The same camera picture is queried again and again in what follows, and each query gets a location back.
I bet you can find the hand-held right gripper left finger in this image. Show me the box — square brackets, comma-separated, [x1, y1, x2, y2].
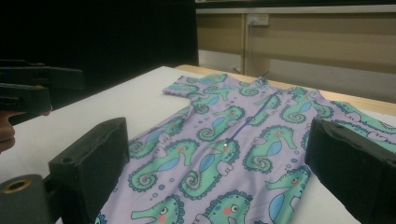
[48, 116, 131, 224]

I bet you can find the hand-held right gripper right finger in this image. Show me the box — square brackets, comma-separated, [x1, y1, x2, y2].
[304, 118, 396, 224]

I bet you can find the black curtain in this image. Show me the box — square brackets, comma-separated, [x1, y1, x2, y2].
[0, 0, 200, 126]

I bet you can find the purple seahorse print romper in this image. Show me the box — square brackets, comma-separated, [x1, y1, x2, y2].
[94, 73, 396, 224]

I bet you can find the light wooden shelf unit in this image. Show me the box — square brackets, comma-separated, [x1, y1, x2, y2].
[195, 4, 396, 76]

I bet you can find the white wall socket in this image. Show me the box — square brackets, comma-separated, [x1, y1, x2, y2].
[247, 13, 270, 26]

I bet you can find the thin white cable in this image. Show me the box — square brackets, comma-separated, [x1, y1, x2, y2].
[247, 24, 254, 76]

